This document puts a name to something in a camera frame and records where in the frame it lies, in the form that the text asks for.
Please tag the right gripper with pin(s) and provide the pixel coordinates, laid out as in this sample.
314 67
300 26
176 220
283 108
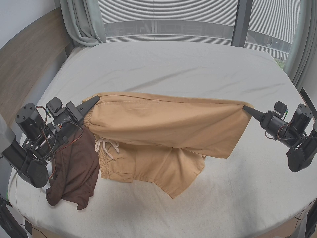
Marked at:
275 125

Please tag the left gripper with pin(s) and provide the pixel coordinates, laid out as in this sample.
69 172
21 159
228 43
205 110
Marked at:
74 115

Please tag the tan shorts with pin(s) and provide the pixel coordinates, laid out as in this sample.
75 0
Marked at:
161 132

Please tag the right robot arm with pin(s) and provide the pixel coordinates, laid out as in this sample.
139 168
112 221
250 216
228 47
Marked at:
301 118

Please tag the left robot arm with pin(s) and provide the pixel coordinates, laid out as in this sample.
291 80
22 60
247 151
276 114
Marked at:
31 120

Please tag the bed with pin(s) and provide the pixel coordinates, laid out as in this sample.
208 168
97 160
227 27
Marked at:
173 71

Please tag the brown shorts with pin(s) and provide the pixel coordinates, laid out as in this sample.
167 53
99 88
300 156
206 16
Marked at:
74 172

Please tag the grey-green curtain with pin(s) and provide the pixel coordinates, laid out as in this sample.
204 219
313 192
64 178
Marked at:
81 13
305 46

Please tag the window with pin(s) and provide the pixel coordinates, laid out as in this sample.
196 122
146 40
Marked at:
173 4

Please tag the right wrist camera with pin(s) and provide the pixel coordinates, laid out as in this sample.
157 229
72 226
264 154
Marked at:
281 108

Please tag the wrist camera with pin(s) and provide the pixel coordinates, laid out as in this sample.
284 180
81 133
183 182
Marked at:
281 108
54 106

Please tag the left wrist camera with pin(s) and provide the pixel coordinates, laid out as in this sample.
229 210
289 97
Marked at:
54 106

